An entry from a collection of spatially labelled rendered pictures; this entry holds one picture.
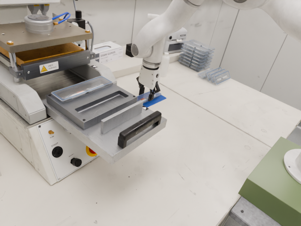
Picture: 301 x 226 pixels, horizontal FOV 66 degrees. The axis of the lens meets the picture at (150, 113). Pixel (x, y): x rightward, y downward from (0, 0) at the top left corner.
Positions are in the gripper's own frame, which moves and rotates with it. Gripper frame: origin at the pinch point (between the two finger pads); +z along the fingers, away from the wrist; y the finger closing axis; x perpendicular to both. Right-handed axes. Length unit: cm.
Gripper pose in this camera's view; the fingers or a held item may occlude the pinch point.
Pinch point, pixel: (146, 94)
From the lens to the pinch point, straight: 115.1
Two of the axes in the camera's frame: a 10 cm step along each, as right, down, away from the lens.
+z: -1.5, 8.1, 5.6
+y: -7.3, -4.8, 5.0
